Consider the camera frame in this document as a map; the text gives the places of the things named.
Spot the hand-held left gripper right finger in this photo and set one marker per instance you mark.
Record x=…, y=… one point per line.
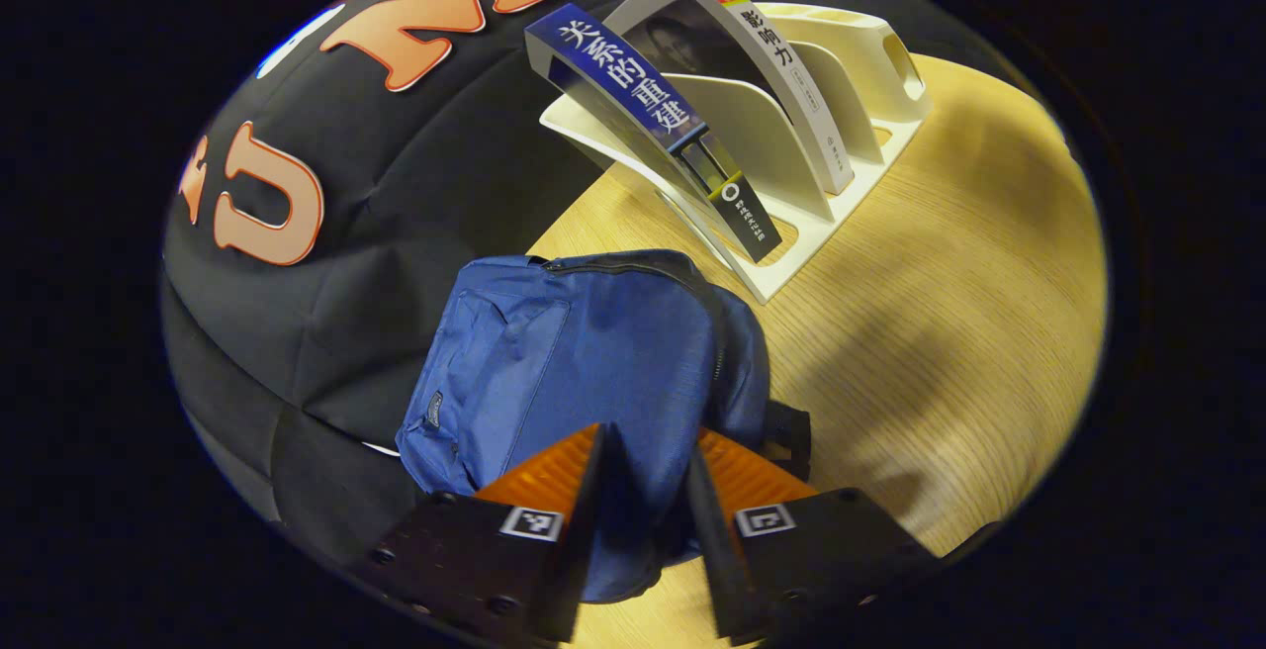
x=712, y=550

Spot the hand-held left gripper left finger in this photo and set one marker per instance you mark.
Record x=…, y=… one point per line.
x=584, y=550

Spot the blue schoolbag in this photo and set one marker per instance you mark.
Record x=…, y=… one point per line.
x=593, y=352

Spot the white plastic bookshelf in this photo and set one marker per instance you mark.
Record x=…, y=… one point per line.
x=762, y=135

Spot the blue book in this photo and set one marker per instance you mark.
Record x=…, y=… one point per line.
x=613, y=65

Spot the grey book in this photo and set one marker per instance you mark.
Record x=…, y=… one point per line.
x=781, y=65

